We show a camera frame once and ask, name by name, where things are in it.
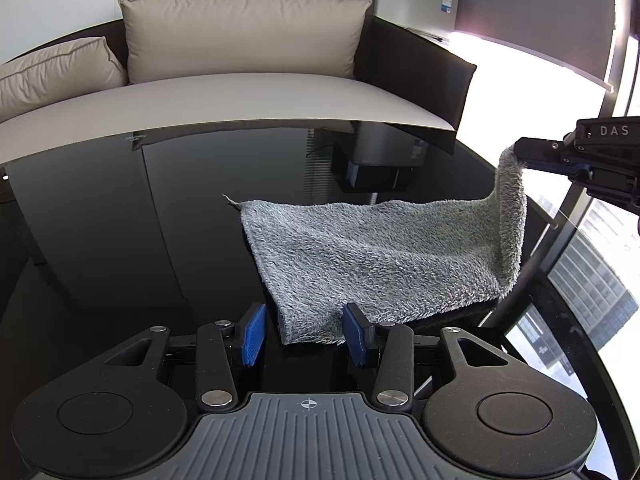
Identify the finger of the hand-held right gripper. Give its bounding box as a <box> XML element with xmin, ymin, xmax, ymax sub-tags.
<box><xmin>525</xmin><ymin>161</ymin><xmax>593</xmax><ymax>181</ymax></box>
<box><xmin>515</xmin><ymin>137</ymin><xmax>576</xmax><ymax>162</ymax></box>

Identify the grey terry towel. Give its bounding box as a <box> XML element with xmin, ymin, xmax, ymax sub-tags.
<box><xmin>222</xmin><ymin>145</ymin><xmax>528</xmax><ymax>346</ymax></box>

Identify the small beige sofa cushion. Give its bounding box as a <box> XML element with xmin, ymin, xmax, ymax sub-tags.
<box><xmin>0</xmin><ymin>36</ymin><xmax>128</xmax><ymax>121</ymax></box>

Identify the silver refrigerator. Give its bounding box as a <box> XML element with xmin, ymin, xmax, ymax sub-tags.
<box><xmin>350</xmin><ymin>0</ymin><xmax>461</xmax><ymax>43</ymax></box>

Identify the large beige sofa cushion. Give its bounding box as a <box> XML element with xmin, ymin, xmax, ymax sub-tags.
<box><xmin>118</xmin><ymin>0</ymin><xmax>373</xmax><ymax>86</ymax></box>

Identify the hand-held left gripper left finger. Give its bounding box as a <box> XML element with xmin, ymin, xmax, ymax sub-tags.
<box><xmin>102</xmin><ymin>302</ymin><xmax>267</xmax><ymax>413</ymax></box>

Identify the brown and beige sofa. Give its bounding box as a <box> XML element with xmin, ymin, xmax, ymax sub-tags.
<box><xmin>0</xmin><ymin>0</ymin><xmax>478</xmax><ymax>166</ymax></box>

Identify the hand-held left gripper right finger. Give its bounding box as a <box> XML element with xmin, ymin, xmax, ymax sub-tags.
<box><xmin>342</xmin><ymin>303</ymin><xmax>511</xmax><ymax>413</ymax></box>

